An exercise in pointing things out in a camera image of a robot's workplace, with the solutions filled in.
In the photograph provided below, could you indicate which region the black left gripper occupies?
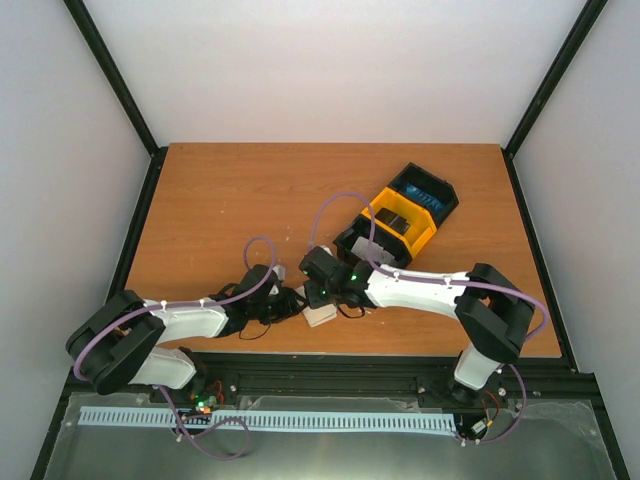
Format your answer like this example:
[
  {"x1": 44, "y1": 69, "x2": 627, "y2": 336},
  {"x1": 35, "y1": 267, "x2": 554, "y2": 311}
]
[{"x1": 249, "y1": 287, "x2": 308, "y2": 326}]

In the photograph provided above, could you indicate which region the beige card holder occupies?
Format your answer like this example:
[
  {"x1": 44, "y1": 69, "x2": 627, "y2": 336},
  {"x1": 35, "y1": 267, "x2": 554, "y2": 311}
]
[{"x1": 294, "y1": 286, "x2": 338, "y2": 328}]

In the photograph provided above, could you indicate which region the black card stack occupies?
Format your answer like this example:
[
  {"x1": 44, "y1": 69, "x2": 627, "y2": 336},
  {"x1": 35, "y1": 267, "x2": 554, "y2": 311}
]
[{"x1": 376, "y1": 208, "x2": 410, "y2": 236}]

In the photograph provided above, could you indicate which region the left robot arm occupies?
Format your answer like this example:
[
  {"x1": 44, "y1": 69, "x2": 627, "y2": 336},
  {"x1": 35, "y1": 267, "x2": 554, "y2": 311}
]
[{"x1": 66, "y1": 264, "x2": 308, "y2": 403}]

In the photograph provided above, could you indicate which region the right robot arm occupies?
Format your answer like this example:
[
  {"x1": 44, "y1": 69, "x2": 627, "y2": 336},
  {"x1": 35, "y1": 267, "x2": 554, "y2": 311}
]
[{"x1": 299, "y1": 247, "x2": 549, "y2": 407}]

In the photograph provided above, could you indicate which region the white card stack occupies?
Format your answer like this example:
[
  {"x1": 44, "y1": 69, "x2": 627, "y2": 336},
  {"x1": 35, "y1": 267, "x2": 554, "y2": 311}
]
[{"x1": 351, "y1": 236, "x2": 395, "y2": 265}]

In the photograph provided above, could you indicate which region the black left card bin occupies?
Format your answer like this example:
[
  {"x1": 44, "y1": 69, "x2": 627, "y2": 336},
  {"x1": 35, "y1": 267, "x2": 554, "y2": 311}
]
[{"x1": 333, "y1": 214, "x2": 413, "y2": 268}]

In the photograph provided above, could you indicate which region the black card bin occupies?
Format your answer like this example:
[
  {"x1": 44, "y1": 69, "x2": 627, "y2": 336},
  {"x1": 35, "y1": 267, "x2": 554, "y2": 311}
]
[
  {"x1": 333, "y1": 214, "x2": 413, "y2": 268},
  {"x1": 388, "y1": 163, "x2": 459, "y2": 228}
]

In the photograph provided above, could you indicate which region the yellow middle card bin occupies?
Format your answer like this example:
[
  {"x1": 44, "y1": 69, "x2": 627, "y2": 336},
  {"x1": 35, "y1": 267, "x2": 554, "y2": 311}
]
[{"x1": 370, "y1": 187, "x2": 437, "y2": 258}]

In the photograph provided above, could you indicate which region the blue card stack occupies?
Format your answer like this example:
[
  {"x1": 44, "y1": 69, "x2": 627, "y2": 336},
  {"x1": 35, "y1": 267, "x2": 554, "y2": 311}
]
[{"x1": 401, "y1": 183, "x2": 444, "y2": 214}]

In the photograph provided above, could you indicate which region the black right card bin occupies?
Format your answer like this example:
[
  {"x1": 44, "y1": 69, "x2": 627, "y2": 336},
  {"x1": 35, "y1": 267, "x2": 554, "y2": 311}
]
[{"x1": 388, "y1": 163, "x2": 459, "y2": 228}]

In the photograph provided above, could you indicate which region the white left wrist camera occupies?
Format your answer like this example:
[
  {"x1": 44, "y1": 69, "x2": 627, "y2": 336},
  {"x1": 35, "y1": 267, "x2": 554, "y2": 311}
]
[{"x1": 269, "y1": 265, "x2": 286, "y2": 296}]

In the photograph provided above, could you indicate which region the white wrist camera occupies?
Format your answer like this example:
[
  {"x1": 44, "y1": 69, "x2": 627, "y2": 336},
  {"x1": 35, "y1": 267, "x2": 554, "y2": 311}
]
[
  {"x1": 269, "y1": 265, "x2": 286, "y2": 296},
  {"x1": 314, "y1": 245, "x2": 333, "y2": 257}
]

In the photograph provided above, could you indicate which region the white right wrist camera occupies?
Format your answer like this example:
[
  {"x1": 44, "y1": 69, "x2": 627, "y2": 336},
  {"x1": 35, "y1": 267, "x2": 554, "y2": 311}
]
[{"x1": 314, "y1": 245, "x2": 333, "y2": 257}]

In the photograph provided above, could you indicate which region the black front frame rail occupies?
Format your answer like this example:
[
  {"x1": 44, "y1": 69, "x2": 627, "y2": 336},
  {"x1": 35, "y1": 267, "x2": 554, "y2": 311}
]
[{"x1": 64, "y1": 352, "x2": 599, "y2": 416}]

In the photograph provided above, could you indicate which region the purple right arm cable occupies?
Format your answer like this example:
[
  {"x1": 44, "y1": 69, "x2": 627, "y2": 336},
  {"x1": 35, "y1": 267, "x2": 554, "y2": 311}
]
[{"x1": 308, "y1": 191, "x2": 551, "y2": 447}]

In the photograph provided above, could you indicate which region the light blue cable duct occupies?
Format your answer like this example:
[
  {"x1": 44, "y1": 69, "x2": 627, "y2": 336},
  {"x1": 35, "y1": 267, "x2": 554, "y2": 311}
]
[{"x1": 77, "y1": 406, "x2": 456, "y2": 436}]

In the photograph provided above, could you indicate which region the black frame post left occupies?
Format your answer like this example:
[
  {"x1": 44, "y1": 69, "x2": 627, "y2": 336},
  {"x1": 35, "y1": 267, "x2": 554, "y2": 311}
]
[{"x1": 63, "y1": 0, "x2": 166, "y2": 162}]

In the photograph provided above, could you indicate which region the black frame post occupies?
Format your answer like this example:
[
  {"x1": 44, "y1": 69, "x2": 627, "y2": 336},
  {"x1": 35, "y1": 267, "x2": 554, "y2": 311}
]
[
  {"x1": 63, "y1": 0, "x2": 166, "y2": 162},
  {"x1": 503, "y1": 0, "x2": 609, "y2": 157}
]

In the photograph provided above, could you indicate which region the black frame post right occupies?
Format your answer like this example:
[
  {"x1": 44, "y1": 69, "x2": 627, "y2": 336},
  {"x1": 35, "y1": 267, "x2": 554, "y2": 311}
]
[{"x1": 503, "y1": 0, "x2": 609, "y2": 157}]

